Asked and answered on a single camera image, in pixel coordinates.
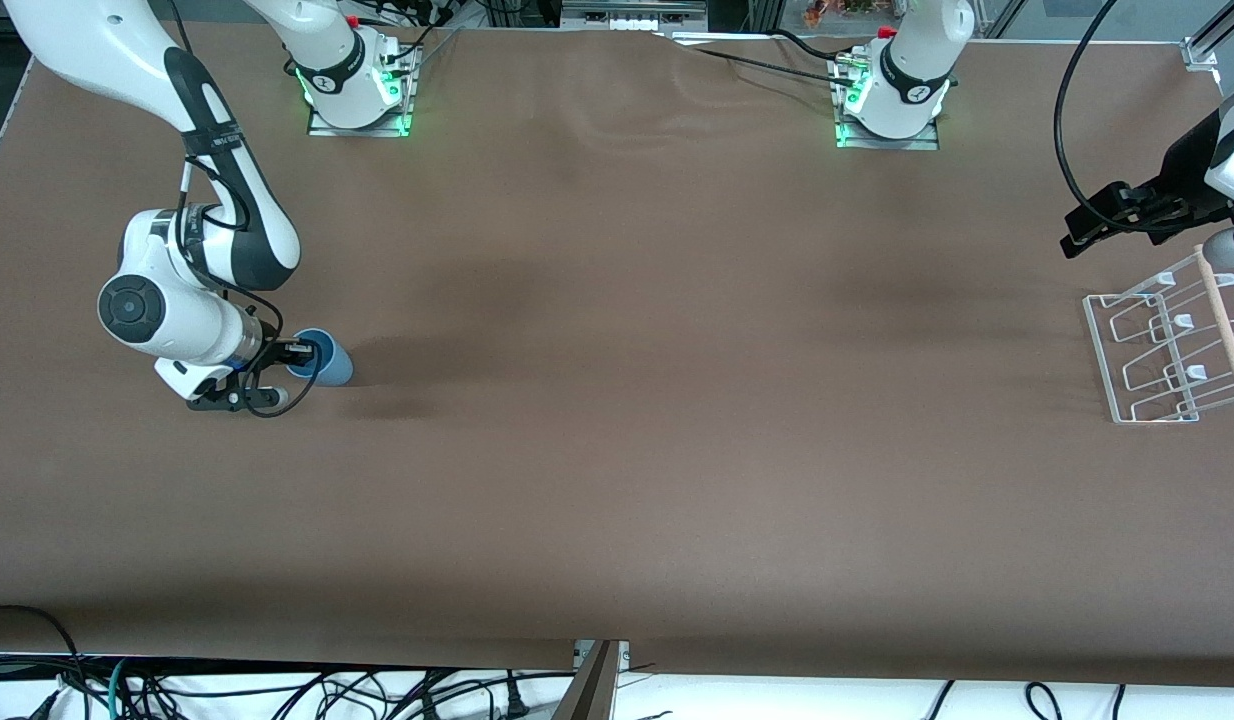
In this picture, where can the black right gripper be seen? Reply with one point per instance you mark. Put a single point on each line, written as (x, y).
(271, 351)

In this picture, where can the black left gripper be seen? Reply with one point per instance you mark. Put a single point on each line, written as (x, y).
(1184, 166)

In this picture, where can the blue plastic cup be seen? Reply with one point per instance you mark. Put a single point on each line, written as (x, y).
(332, 365)

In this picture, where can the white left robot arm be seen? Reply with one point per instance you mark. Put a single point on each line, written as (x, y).
(912, 70)

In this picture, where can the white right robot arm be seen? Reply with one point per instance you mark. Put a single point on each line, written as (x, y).
(177, 320)

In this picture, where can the grey socket strip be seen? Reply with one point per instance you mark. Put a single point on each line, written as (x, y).
(632, 12)

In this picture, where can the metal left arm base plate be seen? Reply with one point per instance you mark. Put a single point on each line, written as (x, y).
(919, 143)

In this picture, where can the aluminium frame profile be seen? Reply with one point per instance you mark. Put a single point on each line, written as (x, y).
(1217, 40)

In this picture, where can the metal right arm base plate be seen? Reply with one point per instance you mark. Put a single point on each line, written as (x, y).
(322, 128)

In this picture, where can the metal table leg bracket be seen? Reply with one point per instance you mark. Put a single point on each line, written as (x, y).
(592, 685)

